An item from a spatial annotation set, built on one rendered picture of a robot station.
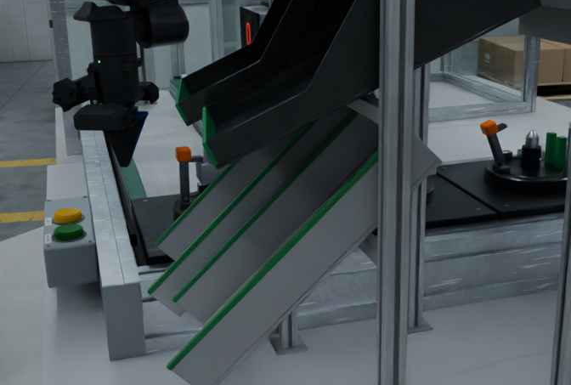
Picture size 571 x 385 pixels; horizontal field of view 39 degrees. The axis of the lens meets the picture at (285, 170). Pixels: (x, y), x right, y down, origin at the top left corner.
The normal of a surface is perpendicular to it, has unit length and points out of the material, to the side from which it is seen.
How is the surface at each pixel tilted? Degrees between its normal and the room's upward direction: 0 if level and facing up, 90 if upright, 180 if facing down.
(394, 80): 90
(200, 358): 90
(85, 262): 90
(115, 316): 90
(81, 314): 0
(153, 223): 0
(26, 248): 0
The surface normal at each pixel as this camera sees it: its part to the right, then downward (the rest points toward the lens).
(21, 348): -0.03, -0.96
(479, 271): 0.27, 0.28
